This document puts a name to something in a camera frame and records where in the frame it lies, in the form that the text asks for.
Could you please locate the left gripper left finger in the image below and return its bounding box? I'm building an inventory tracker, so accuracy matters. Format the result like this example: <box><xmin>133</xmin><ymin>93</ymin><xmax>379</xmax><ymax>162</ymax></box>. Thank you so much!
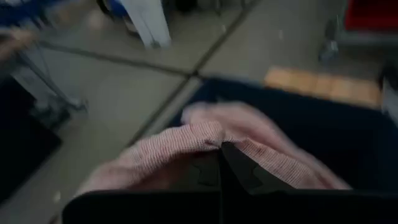
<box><xmin>169</xmin><ymin>149</ymin><xmax>223</xmax><ymax>192</ymax></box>

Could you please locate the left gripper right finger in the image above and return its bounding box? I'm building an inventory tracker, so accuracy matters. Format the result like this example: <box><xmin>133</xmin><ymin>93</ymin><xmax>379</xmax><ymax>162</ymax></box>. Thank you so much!
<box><xmin>220</xmin><ymin>142</ymin><xmax>295</xmax><ymax>195</ymax></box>

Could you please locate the pink knit garment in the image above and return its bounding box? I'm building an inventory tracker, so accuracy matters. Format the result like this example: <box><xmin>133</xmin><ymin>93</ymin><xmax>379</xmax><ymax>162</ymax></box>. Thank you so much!
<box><xmin>76</xmin><ymin>101</ymin><xmax>352</xmax><ymax>197</ymax></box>

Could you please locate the navy white-striped fabric bin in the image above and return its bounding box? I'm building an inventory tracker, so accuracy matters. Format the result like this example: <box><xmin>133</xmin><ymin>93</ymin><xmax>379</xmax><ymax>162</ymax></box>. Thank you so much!
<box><xmin>169</xmin><ymin>77</ymin><xmax>398</xmax><ymax>194</ymax></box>

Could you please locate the white panel leg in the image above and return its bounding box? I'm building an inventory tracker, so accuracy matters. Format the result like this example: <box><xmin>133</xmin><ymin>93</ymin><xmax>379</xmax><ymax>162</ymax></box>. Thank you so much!
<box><xmin>119</xmin><ymin>0</ymin><xmax>172</xmax><ymax>49</ymax></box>

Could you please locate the grey metal stand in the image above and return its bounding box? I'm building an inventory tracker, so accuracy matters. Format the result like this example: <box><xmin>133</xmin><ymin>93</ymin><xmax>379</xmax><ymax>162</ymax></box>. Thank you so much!
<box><xmin>12</xmin><ymin>43</ymin><xmax>90</xmax><ymax>114</ymax></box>

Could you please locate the black floor mat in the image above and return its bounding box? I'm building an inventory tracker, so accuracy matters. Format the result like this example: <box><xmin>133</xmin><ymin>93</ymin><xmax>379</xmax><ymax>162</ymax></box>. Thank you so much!
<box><xmin>0</xmin><ymin>77</ymin><xmax>62</xmax><ymax>203</ymax></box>

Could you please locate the red box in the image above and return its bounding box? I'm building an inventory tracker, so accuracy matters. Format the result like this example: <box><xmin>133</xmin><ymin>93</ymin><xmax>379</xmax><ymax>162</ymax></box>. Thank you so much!
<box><xmin>344</xmin><ymin>0</ymin><xmax>398</xmax><ymax>31</ymax></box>

